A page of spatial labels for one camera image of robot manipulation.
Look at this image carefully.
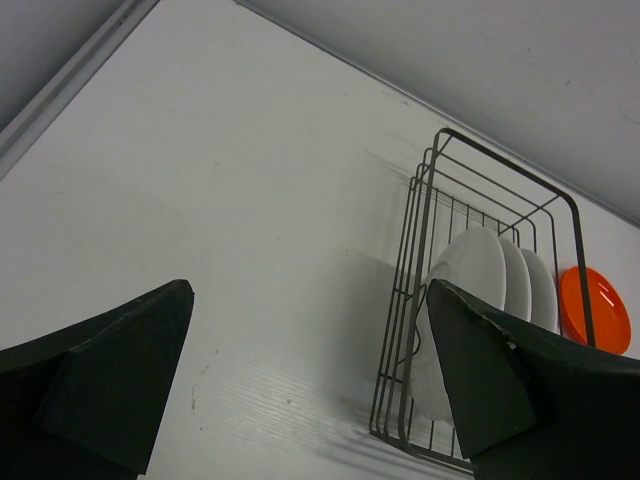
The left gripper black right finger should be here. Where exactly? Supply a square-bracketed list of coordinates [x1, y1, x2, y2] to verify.
[427, 280, 639, 479]

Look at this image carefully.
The white patterned plate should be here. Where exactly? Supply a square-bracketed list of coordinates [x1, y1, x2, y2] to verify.
[410, 227, 506, 424]

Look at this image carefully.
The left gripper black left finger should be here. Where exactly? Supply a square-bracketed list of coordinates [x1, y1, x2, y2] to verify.
[1, 279, 194, 479]

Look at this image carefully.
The orange plate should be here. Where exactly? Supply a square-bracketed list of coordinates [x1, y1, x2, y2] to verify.
[560, 266, 632, 355]

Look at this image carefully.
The metal wire dish rack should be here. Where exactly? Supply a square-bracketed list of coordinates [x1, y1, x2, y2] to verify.
[368, 127, 586, 477]

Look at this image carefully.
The white plate dark rim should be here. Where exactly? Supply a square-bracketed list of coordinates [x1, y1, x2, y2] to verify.
[521, 248, 558, 334]

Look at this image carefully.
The white plate green rim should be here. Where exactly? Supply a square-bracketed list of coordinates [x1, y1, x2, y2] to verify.
[499, 237, 532, 322]

